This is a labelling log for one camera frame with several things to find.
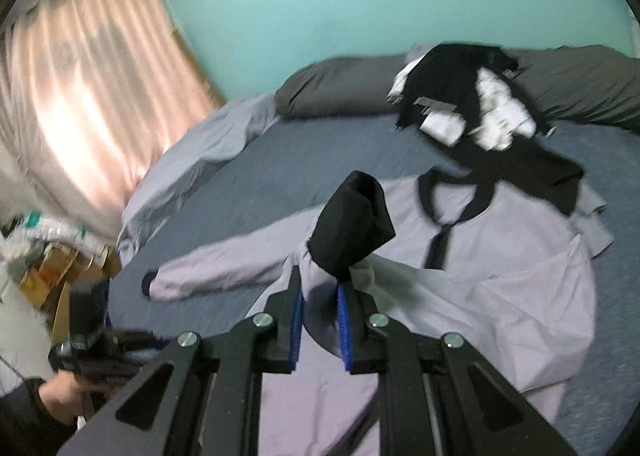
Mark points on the black and white clothes pile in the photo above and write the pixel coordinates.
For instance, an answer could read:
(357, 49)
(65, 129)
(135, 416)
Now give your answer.
(463, 98)

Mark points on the pink curtain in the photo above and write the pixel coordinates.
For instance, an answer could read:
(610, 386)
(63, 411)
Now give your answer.
(93, 93)

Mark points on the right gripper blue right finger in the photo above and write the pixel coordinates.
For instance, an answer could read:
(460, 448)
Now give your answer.
(435, 396)

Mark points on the left gripper black tracker box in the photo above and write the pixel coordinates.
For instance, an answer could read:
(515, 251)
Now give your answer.
(88, 312)

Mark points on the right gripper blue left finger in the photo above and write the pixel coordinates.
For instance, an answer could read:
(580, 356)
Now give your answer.
(199, 396)

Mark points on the dark grey long pillow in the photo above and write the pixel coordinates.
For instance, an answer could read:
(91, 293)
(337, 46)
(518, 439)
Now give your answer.
(591, 84)

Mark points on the grey and black jacket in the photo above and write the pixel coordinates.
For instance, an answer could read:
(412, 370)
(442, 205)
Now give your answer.
(510, 272)

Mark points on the person's left hand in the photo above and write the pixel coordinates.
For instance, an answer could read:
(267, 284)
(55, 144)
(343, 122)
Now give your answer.
(63, 395)

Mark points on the light grey pillow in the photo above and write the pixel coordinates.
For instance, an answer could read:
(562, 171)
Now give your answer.
(188, 165)

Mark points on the cardboard boxes clutter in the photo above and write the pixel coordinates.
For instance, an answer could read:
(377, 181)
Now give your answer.
(46, 256)

